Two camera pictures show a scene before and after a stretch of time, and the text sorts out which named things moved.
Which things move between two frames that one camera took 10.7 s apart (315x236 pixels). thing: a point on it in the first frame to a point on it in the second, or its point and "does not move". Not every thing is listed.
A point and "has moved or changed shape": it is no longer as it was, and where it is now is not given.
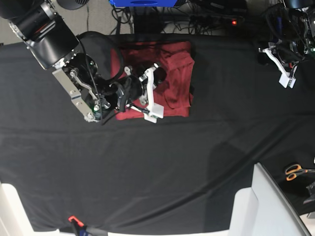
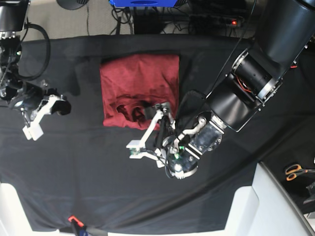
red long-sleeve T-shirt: [175, 58] has moved or changed shape
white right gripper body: [290, 75] to [149, 151]
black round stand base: [71, 4] does not move
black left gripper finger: [159, 74] to [63, 106]
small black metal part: [311, 188] does not move
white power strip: [215, 20] does not move
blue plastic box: [144, 3] does not move
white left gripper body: [155, 110] to [46, 108]
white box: [263, 209] does not move
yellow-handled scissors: [293, 170] does not move
